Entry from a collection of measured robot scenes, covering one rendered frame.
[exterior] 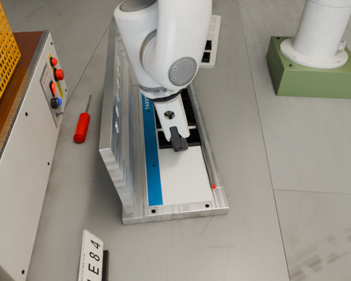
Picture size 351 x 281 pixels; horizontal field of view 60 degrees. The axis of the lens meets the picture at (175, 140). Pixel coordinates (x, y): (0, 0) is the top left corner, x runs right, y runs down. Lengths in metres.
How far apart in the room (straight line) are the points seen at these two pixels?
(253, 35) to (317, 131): 0.54
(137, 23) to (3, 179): 0.31
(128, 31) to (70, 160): 0.37
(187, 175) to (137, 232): 0.16
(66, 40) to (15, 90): 0.63
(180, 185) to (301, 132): 0.36
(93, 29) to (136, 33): 0.83
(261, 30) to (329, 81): 0.45
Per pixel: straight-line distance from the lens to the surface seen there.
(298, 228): 0.66
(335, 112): 0.95
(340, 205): 0.72
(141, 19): 0.48
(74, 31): 1.32
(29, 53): 0.77
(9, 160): 0.55
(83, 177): 0.71
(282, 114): 0.88
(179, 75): 0.45
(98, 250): 0.58
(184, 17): 0.43
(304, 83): 0.94
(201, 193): 0.63
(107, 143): 0.46
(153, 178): 0.66
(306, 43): 0.96
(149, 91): 0.55
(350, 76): 0.97
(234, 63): 1.07
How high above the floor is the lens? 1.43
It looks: 45 degrees down
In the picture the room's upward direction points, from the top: straight up
